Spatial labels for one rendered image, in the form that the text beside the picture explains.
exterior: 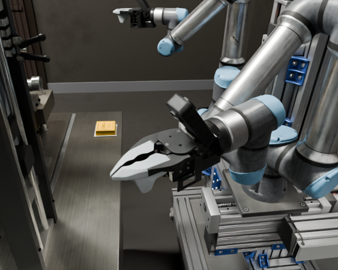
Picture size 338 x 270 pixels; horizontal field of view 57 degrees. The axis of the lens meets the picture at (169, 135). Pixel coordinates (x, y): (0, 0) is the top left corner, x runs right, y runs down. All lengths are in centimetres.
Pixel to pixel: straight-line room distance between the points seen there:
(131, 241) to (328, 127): 140
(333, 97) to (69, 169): 77
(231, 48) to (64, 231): 104
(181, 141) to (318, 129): 44
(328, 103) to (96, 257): 65
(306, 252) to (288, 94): 53
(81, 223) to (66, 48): 288
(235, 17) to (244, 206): 81
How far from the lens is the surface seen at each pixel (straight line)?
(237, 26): 145
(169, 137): 53
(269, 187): 104
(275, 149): 96
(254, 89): 76
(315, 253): 116
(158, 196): 221
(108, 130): 116
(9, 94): 63
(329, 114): 84
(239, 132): 57
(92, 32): 351
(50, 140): 119
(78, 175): 100
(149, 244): 195
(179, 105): 47
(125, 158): 50
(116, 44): 353
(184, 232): 173
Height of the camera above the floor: 153
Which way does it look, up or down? 32 degrees down
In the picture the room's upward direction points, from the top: 2 degrees clockwise
